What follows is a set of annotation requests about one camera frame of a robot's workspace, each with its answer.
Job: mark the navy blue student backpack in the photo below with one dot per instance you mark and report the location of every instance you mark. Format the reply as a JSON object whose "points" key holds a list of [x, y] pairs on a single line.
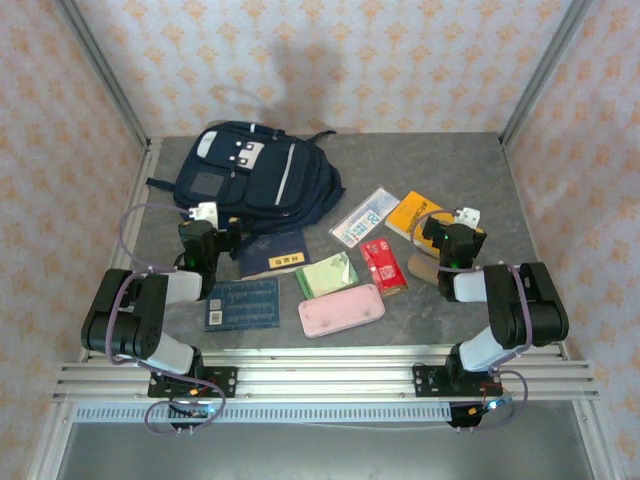
{"points": [[265, 185]]}

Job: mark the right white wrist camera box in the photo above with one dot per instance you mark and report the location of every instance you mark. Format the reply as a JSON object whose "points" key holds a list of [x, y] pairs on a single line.
{"points": [[467, 216]]}

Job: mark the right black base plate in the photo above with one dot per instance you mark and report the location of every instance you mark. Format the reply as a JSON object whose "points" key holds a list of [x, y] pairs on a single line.
{"points": [[425, 382]]}

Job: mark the right aluminium frame post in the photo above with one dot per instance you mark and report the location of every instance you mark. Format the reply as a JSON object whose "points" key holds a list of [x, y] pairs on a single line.
{"points": [[545, 75]]}

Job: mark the clear face mask pack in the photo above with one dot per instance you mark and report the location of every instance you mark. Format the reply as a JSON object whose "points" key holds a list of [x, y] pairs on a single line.
{"points": [[365, 217]]}

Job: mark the grey metal panel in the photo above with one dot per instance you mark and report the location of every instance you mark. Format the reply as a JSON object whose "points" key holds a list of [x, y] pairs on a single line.
{"points": [[320, 455]]}

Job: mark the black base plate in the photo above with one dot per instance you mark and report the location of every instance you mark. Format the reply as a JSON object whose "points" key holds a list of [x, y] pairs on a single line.
{"points": [[425, 382], [225, 382]]}

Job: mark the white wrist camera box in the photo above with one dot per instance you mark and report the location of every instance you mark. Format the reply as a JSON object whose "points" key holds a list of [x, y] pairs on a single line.
{"points": [[205, 212], [467, 216]]}

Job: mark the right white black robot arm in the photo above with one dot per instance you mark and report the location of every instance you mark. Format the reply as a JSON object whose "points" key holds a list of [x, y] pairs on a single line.
{"points": [[525, 310]]}

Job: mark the aluminium frame post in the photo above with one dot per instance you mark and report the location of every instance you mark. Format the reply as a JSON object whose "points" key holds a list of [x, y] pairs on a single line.
{"points": [[545, 75], [105, 75]]}

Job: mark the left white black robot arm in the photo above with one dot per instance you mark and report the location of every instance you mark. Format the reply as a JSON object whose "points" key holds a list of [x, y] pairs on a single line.
{"points": [[125, 320]]}

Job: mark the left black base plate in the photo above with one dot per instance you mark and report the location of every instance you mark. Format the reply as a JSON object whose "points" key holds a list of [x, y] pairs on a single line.
{"points": [[225, 382]]}

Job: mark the aluminium side rail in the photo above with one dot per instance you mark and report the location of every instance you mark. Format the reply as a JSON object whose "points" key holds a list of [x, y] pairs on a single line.
{"points": [[135, 200]]}

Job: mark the small circuit board with LED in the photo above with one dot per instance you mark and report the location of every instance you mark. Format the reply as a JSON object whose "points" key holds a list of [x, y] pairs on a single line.
{"points": [[200, 411], [492, 405]]}

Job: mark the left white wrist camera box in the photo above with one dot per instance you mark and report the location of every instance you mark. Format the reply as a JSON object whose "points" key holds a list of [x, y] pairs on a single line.
{"points": [[205, 212]]}

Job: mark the aluminium frame leg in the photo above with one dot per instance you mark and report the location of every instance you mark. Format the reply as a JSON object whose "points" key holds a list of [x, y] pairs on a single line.
{"points": [[597, 440], [47, 445]]}

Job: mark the left aluminium frame post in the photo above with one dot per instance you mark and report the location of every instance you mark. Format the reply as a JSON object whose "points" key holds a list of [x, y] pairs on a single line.
{"points": [[105, 75]]}

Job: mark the tan oval pouch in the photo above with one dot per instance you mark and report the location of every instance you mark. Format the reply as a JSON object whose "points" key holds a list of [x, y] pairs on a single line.
{"points": [[420, 270]]}

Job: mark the red snack packet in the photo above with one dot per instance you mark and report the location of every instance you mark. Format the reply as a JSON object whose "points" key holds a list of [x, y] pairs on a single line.
{"points": [[384, 267]]}

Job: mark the aluminium table edge rail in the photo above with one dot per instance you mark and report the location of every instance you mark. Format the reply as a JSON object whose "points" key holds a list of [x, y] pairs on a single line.
{"points": [[325, 352]]}

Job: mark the navy notebook with yellow label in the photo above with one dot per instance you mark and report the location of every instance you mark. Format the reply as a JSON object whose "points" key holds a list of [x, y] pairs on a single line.
{"points": [[272, 250]]}

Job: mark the yellow cover book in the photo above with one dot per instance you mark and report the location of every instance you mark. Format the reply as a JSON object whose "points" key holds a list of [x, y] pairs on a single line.
{"points": [[407, 217]]}

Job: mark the blue booklet with barcodes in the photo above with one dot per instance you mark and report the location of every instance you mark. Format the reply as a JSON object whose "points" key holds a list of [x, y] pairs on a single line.
{"points": [[245, 305]]}

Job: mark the pink pencil case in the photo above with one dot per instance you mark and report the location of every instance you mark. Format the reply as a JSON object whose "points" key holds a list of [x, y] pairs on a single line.
{"points": [[342, 310]]}

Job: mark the green tissue pack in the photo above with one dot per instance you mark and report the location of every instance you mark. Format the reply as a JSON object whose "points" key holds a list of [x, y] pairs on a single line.
{"points": [[325, 277]]}

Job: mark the wide aluminium mounting rail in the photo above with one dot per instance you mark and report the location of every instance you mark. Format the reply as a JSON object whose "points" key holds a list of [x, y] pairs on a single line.
{"points": [[325, 380]]}

